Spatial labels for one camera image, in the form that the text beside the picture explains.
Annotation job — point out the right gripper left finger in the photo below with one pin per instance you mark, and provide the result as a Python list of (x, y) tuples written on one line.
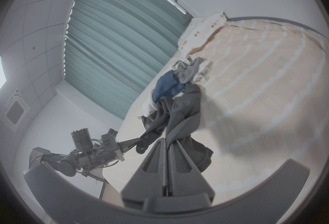
[(151, 174)]

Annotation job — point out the white ceiling air conditioner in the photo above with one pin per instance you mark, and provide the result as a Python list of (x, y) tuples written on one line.
[(15, 112)]

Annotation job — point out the bed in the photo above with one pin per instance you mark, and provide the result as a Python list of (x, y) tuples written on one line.
[(257, 76)]

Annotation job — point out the blue-green curtain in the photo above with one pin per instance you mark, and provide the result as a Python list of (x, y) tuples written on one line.
[(102, 76), (115, 12)]

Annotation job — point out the white printed pillow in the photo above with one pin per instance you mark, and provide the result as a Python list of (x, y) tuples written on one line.
[(198, 33)]

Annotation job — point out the black T-shirt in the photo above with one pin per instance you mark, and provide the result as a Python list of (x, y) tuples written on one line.
[(180, 110)]

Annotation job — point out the black satin garment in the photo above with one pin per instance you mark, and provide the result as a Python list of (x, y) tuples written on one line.
[(149, 122)]

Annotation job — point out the pile of clothes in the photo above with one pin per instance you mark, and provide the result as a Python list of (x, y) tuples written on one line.
[(167, 87)]

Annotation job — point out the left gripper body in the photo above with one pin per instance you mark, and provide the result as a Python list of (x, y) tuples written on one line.
[(105, 156)]

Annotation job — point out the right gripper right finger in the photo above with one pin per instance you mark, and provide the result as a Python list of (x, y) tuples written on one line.
[(185, 176)]

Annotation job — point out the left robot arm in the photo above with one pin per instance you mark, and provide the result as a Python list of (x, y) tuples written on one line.
[(69, 165)]

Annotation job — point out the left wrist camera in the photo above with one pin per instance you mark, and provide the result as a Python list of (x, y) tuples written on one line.
[(109, 138)]

